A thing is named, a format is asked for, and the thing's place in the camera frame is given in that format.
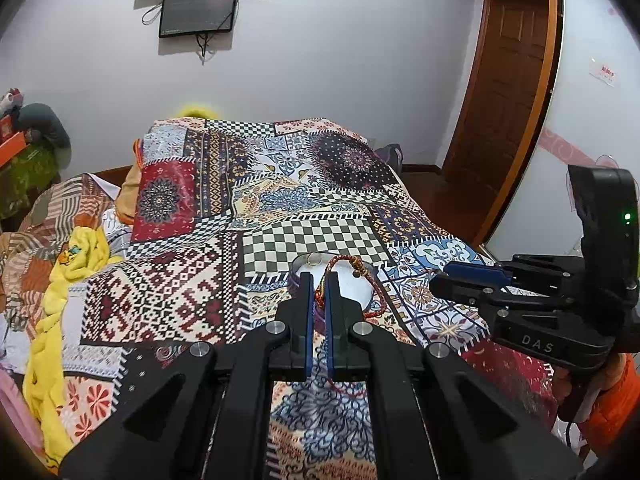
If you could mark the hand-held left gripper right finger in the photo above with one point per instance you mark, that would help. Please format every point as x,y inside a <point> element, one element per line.
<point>330,320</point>

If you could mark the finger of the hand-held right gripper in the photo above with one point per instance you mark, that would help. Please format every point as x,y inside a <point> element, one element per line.
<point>460,291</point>
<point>475,272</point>

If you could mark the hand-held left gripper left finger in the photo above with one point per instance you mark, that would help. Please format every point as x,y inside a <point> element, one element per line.
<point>306,310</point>

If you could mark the round purple jewelry box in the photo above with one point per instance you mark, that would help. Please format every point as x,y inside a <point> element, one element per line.
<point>352,285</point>

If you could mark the person's right forearm orange sleeve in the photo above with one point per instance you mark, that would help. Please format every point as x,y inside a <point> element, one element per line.
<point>617,400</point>

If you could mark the patchwork patterned blanket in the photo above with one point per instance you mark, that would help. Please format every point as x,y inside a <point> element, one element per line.
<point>280,210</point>

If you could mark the dark bag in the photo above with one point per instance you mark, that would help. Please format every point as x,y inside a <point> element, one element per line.
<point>390,156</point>

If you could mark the brown wooden door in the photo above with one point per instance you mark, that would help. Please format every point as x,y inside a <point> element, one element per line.
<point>505,85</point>

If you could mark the orange pillow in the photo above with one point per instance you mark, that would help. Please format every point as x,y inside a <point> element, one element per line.
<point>127,195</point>

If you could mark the yellow fluffy pillow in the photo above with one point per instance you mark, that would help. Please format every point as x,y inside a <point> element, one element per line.
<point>197,111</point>

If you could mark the yellow cloth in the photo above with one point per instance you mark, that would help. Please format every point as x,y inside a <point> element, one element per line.
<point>60,310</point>

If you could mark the orange striped quilt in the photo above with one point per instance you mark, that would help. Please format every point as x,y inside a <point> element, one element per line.
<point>45,225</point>

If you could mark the pink cloth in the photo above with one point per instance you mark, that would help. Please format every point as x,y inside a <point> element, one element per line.
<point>15,410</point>

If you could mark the green patterned cloth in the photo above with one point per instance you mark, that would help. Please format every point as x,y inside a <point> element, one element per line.
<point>25,180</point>

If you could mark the orange box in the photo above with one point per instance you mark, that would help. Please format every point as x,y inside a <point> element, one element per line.
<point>10,142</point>

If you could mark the pink wall decoration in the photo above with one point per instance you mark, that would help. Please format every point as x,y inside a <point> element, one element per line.
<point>565,145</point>

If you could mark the white wall sticker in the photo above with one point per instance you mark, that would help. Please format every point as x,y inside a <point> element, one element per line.
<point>602,74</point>

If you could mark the small black wall monitor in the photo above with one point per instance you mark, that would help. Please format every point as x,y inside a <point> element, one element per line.
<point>199,10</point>

